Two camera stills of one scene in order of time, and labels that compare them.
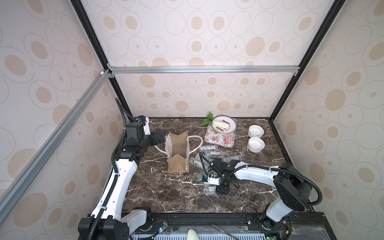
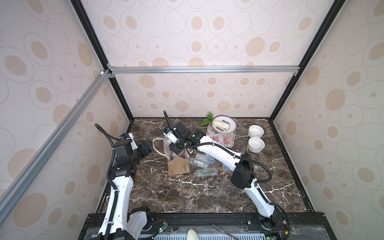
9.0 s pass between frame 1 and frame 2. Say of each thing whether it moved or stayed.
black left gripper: moved
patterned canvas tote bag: stayed
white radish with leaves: stayed
